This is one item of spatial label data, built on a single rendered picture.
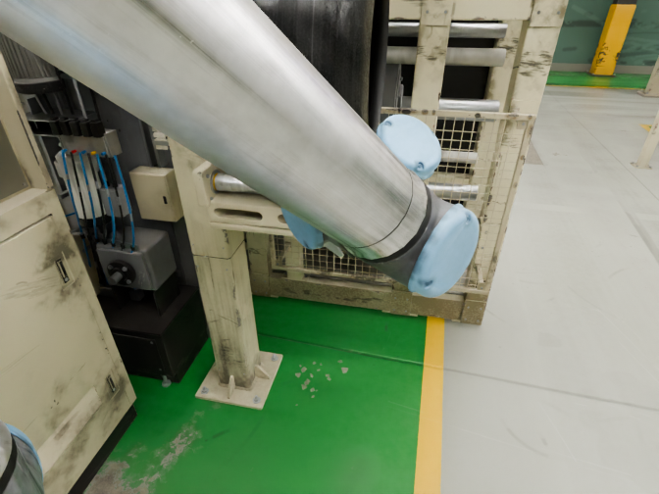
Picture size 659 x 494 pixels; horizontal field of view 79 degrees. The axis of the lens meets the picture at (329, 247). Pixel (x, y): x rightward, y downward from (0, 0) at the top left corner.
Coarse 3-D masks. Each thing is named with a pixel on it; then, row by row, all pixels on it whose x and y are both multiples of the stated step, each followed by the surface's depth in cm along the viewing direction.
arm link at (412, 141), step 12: (396, 120) 50; (408, 120) 51; (384, 132) 49; (396, 132) 49; (408, 132) 50; (420, 132) 51; (432, 132) 52; (396, 144) 48; (408, 144) 49; (420, 144) 50; (432, 144) 51; (396, 156) 48; (408, 156) 48; (420, 156) 49; (432, 156) 50; (408, 168) 48; (420, 168) 49; (432, 168) 50
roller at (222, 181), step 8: (216, 176) 101; (224, 176) 100; (232, 176) 100; (216, 184) 101; (224, 184) 100; (232, 184) 100; (240, 184) 99; (240, 192) 101; (248, 192) 101; (256, 192) 100
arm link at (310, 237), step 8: (288, 216) 48; (288, 224) 50; (296, 224) 47; (304, 224) 45; (296, 232) 49; (304, 232) 46; (312, 232) 44; (320, 232) 44; (304, 240) 48; (312, 240) 45; (320, 240) 45; (328, 240) 46; (312, 248) 47
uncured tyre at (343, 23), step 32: (256, 0) 67; (288, 0) 66; (320, 0) 65; (352, 0) 66; (384, 0) 102; (288, 32) 67; (320, 32) 66; (352, 32) 68; (384, 32) 108; (320, 64) 68; (352, 64) 70; (384, 64) 112; (352, 96) 73
